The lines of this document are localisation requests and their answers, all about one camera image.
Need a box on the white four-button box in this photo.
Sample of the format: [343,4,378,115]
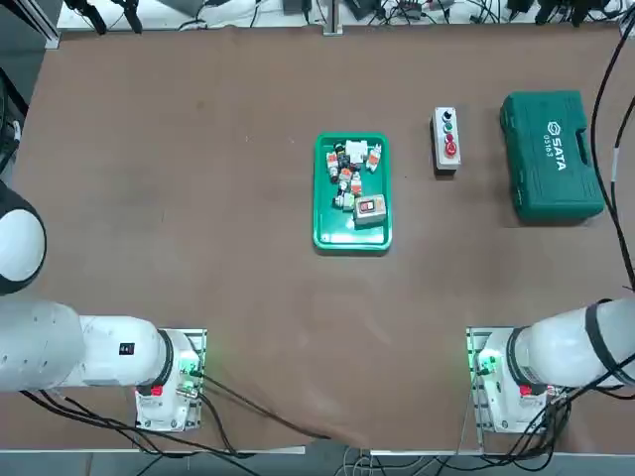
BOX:
[429,106,463,176]

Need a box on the green plastic tray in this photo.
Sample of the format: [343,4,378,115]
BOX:
[312,131,394,257]

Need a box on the white terminal block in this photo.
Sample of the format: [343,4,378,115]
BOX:
[345,140,372,166]

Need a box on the green SATA tool case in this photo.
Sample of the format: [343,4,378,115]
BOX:
[498,89,606,225]

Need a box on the black tripod leg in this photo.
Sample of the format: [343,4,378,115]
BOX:
[63,0,108,36]
[113,0,145,34]

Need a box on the beige switch box red button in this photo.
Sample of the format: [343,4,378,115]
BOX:
[352,193,387,228]

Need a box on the black base cable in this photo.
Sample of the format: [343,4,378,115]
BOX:
[195,371,333,442]

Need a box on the silver aluminium frame post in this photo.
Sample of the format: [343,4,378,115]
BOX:
[321,0,344,37]

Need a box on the silver aluminium frame rail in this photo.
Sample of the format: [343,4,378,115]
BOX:
[14,0,62,51]

